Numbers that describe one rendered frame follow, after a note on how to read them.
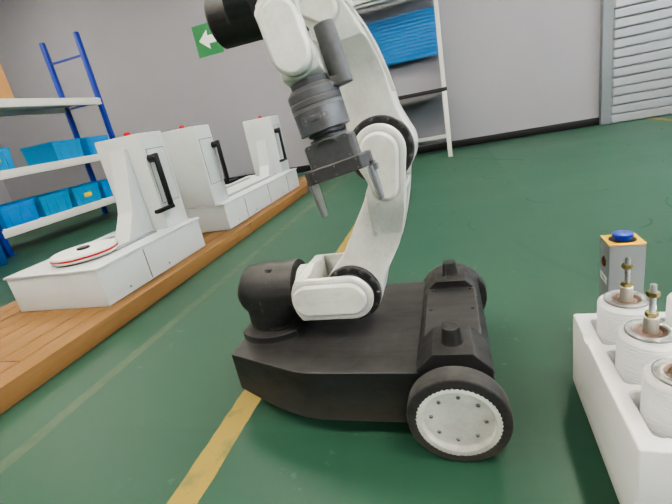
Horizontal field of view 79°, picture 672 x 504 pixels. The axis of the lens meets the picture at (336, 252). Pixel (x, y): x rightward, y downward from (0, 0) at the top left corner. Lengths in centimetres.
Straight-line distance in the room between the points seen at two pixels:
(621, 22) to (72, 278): 563
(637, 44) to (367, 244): 526
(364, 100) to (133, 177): 184
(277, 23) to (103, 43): 696
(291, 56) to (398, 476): 79
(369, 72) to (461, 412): 70
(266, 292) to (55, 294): 141
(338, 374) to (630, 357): 54
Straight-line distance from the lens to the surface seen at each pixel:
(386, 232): 93
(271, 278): 106
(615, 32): 590
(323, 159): 70
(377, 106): 89
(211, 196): 295
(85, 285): 214
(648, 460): 78
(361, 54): 89
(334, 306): 99
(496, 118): 575
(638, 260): 111
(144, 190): 255
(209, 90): 660
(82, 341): 191
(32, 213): 522
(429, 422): 90
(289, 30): 68
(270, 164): 411
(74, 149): 576
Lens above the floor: 70
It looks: 18 degrees down
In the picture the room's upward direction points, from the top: 11 degrees counter-clockwise
